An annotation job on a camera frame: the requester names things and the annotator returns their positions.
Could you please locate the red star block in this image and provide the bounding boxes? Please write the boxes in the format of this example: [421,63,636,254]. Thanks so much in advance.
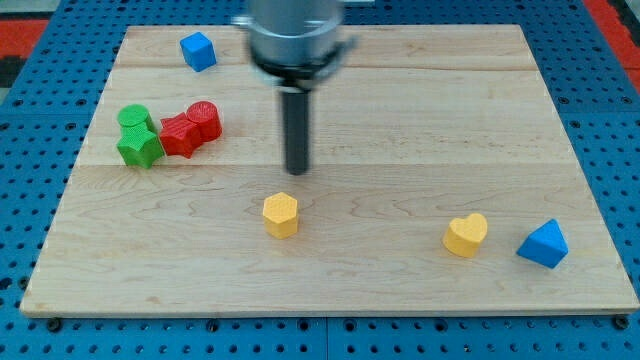
[159,112,203,158]

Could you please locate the yellow hexagon block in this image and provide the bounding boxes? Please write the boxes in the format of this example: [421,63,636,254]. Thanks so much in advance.
[262,192,299,239]

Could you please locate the red cylinder block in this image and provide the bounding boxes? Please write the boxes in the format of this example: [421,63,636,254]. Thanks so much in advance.
[186,101,222,142]

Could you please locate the blue cube block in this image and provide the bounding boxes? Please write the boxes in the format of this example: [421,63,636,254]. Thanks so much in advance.
[180,32,217,72]

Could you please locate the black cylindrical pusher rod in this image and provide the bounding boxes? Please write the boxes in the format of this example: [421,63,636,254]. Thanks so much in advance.
[281,91,310,175]

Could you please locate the green cylinder block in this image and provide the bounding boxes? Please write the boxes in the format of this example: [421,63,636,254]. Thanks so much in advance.
[117,104,156,132]

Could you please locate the yellow heart block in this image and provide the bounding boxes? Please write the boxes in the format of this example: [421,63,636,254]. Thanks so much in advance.
[442,213,488,258]

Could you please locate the blue triangle block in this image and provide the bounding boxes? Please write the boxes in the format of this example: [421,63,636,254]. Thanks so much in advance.
[516,219,569,269]

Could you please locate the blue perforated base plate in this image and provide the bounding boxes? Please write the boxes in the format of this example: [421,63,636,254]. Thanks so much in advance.
[1,0,639,359]

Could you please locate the wooden board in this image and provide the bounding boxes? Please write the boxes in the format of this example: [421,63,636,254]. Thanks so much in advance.
[21,25,639,318]

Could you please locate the green star block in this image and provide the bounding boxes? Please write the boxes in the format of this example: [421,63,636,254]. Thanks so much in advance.
[117,124,165,169]

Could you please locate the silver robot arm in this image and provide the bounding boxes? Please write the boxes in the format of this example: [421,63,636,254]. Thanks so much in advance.
[232,0,356,175]

